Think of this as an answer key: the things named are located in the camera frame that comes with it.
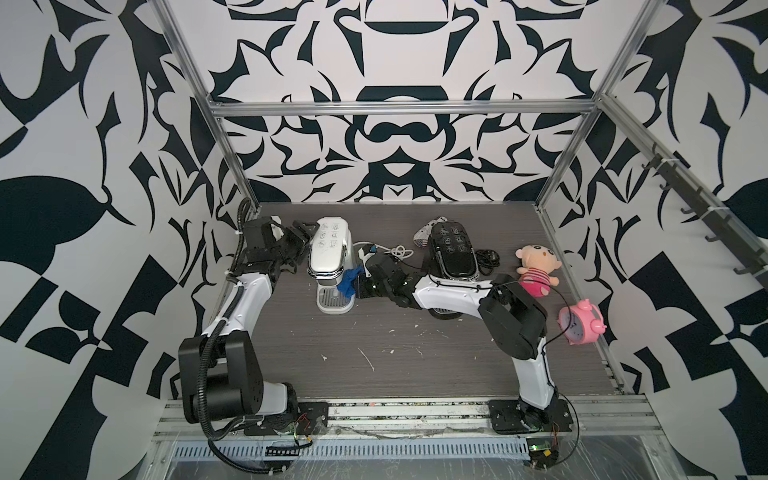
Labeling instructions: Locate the wall hook rail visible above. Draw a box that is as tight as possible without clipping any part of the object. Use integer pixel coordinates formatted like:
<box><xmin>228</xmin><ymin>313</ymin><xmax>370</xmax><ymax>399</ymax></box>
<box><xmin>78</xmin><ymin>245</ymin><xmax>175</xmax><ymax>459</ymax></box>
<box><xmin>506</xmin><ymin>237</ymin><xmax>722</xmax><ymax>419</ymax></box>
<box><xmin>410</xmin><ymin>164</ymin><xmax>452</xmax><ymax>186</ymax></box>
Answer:
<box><xmin>643</xmin><ymin>143</ymin><xmax>767</xmax><ymax>289</ymax></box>

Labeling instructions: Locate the black coiled power cable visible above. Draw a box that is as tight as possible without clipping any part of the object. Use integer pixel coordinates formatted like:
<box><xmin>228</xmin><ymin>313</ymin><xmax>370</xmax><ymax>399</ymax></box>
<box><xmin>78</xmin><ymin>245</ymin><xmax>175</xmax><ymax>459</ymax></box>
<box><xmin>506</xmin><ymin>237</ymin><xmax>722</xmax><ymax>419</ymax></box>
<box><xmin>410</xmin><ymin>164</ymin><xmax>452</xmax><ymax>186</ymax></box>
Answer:
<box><xmin>475</xmin><ymin>248</ymin><xmax>502</xmax><ymax>276</ymax></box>

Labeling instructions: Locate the white coffee machine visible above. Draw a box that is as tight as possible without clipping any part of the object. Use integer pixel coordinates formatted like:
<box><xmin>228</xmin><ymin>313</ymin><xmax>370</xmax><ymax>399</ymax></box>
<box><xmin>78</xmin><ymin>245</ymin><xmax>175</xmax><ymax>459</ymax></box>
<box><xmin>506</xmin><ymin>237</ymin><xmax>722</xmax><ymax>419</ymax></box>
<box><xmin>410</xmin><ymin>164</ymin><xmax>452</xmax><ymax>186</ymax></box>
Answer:
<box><xmin>307</xmin><ymin>217</ymin><xmax>355</xmax><ymax>315</ymax></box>

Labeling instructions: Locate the black coffee machine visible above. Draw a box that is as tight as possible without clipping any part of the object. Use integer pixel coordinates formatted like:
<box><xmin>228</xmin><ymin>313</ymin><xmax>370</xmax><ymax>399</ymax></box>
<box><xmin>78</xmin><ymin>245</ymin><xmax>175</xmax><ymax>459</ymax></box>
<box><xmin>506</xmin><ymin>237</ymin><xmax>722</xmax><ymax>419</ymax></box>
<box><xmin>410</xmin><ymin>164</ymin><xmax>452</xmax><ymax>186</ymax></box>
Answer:
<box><xmin>414</xmin><ymin>220</ymin><xmax>482</xmax><ymax>319</ymax></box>

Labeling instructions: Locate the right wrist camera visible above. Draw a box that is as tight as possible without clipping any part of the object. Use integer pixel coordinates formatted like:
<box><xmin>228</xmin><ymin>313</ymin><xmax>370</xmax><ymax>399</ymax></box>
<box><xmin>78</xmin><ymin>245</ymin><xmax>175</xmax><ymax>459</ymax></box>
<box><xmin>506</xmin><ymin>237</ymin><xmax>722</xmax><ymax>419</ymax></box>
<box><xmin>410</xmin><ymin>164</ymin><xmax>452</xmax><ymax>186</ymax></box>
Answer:
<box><xmin>355</xmin><ymin>242</ymin><xmax>387</xmax><ymax>278</ymax></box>

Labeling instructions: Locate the pink alarm clock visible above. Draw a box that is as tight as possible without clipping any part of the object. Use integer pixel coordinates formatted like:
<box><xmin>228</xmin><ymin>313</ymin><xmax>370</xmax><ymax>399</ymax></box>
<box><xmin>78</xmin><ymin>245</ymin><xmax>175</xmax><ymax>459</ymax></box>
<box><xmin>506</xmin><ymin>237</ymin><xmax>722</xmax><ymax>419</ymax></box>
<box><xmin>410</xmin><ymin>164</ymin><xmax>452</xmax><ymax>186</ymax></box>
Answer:
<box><xmin>557</xmin><ymin>299</ymin><xmax>607</xmax><ymax>345</ymax></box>

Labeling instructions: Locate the newspaper print glasses case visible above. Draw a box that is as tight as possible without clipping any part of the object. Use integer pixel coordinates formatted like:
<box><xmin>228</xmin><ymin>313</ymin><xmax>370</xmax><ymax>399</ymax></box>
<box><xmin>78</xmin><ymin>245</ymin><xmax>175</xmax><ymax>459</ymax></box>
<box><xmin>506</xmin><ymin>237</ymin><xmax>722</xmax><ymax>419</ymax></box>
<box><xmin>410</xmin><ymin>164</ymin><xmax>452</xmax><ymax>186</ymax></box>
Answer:
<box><xmin>413</xmin><ymin>216</ymin><xmax>447</xmax><ymax>248</ymax></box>

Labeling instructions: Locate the white coiled power cable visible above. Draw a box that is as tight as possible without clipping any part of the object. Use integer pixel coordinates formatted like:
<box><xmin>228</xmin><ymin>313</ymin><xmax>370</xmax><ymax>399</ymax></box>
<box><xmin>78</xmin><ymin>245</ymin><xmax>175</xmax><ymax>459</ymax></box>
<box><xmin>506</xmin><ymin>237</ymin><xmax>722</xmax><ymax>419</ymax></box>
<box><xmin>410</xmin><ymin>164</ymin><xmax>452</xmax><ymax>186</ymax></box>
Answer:
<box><xmin>353</xmin><ymin>241</ymin><xmax>415</xmax><ymax>265</ymax></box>

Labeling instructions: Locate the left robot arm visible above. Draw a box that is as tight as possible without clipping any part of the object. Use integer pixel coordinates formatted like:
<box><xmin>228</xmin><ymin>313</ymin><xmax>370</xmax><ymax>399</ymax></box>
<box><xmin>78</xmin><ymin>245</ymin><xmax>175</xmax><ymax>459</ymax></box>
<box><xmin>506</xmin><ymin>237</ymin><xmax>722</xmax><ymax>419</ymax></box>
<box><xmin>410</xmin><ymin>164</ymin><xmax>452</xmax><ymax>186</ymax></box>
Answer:
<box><xmin>178</xmin><ymin>200</ymin><xmax>318</xmax><ymax>476</ymax></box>

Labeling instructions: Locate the blue cleaning cloth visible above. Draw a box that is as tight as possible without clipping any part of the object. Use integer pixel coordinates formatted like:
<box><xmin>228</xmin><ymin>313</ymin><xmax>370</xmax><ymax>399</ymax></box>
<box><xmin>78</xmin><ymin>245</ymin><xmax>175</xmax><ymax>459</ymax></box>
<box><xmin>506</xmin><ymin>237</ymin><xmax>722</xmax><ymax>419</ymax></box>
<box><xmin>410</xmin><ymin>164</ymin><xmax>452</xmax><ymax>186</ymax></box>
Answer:
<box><xmin>337</xmin><ymin>266</ymin><xmax>364</xmax><ymax>298</ymax></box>

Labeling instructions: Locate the pink plush pig toy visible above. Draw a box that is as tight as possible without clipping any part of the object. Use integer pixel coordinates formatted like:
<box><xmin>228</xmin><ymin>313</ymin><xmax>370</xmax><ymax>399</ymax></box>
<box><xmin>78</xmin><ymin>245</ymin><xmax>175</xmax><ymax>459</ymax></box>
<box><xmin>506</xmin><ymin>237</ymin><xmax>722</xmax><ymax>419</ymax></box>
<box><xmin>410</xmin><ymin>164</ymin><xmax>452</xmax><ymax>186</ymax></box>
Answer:
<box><xmin>515</xmin><ymin>245</ymin><xmax>562</xmax><ymax>298</ymax></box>

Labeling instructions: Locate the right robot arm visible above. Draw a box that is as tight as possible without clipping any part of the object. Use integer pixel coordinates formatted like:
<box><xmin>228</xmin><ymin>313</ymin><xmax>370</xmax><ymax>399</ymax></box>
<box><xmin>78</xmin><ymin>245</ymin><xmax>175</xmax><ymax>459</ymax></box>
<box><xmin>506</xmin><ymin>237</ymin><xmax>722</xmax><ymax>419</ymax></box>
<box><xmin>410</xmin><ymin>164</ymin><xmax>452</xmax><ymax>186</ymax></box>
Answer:
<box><xmin>364</xmin><ymin>252</ymin><xmax>557</xmax><ymax>424</ymax></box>

